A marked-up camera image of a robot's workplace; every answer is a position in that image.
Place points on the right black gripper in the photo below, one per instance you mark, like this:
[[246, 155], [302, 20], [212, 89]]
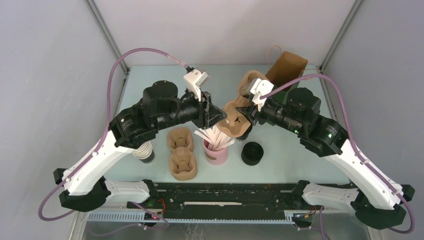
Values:
[[254, 115]]

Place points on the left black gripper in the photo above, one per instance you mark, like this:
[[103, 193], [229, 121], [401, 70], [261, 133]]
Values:
[[209, 114]]

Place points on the single brown cup carrier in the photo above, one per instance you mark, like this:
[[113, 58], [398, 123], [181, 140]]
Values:
[[236, 124]]

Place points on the green paper bag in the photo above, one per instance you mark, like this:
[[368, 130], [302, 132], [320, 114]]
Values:
[[287, 67]]

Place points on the black paper coffee cup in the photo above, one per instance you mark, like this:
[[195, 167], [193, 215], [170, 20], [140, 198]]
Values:
[[245, 135]]

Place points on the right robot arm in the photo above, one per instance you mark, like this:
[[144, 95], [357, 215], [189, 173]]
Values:
[[375, 200]]

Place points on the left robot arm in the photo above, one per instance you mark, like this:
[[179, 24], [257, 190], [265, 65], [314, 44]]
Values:
[[85, 186]]

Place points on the bundle of white straws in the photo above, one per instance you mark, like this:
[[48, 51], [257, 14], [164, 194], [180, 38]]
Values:
[[215, 138]]

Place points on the stack of black lids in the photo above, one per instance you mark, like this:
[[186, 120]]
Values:
[[252, 153]]

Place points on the pink straw holder cup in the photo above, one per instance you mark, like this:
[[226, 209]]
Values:
[[217, 157]]

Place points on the brown cardboard cup carrier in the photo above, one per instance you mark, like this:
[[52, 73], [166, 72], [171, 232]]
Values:
[[182, 163]]

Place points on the stack of paper cups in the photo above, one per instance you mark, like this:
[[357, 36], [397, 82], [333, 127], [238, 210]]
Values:
[[145, 153]]

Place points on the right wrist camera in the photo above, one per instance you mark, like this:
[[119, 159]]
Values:
[[257, 89]]

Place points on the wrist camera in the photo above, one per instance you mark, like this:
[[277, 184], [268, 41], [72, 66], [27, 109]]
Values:
[[257, 89], [194, 80]]

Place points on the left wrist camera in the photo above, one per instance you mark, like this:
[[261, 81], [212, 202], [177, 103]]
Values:
[[194, 80]]

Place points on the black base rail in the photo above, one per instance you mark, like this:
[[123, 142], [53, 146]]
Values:
[[227, 201]]

